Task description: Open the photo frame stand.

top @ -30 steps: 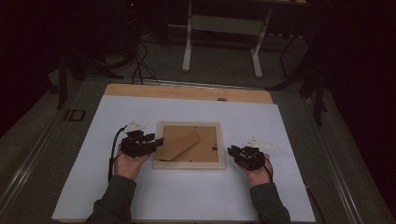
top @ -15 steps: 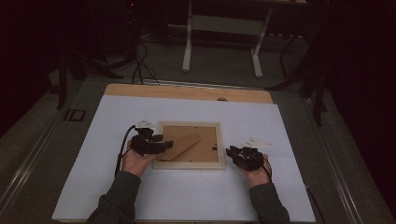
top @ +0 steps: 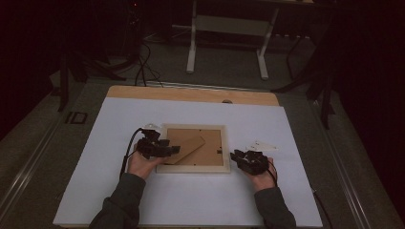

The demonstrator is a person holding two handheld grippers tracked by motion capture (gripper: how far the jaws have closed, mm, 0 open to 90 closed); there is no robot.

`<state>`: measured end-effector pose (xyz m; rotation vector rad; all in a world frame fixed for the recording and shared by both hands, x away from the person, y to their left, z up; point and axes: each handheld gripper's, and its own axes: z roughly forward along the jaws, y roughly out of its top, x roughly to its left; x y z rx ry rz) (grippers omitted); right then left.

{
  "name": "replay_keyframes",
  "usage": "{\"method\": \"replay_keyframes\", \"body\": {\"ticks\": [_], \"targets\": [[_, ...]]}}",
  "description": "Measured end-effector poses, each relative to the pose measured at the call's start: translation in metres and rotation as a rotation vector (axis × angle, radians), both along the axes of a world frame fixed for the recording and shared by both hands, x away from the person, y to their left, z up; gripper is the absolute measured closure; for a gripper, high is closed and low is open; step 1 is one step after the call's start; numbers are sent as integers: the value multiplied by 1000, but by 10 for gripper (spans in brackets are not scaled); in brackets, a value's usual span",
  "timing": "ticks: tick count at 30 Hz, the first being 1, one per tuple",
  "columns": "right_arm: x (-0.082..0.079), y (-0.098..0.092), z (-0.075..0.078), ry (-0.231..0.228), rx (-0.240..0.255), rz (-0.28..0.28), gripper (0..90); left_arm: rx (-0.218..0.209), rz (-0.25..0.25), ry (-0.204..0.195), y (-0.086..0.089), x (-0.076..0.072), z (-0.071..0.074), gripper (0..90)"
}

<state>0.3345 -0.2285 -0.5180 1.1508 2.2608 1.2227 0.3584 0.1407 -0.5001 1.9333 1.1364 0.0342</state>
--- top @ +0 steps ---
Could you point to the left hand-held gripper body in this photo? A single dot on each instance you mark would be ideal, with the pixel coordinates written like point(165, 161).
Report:
point(151, 148)

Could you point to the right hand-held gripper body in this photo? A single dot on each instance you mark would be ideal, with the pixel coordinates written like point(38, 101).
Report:
point(254, 162)

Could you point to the wooden picture frame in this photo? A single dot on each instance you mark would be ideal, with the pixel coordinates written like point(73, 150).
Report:
point(210, 149)

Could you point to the person's left hand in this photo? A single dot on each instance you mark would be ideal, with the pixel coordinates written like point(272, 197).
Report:
point(141, 165)

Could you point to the person's right hand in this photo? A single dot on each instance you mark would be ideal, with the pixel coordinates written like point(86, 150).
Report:
point(264, 181)

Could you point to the white table mat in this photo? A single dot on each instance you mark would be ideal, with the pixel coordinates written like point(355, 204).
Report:
point(191, 197)

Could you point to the wooden table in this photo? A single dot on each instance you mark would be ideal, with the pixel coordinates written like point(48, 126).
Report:
point(178, 93)

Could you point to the dark floor socket plate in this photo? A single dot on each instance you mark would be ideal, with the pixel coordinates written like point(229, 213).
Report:
point(76, 117)

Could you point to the black metal stand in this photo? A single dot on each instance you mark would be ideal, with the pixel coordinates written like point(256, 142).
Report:
point(325, 105)
point(65, 82)

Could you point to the metal floor rail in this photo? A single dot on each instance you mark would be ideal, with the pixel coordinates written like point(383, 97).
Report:
point(28, 168)
point(344, 175)

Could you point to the white metal desk frame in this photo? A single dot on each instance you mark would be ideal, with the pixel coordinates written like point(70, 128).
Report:
point(229, 25)

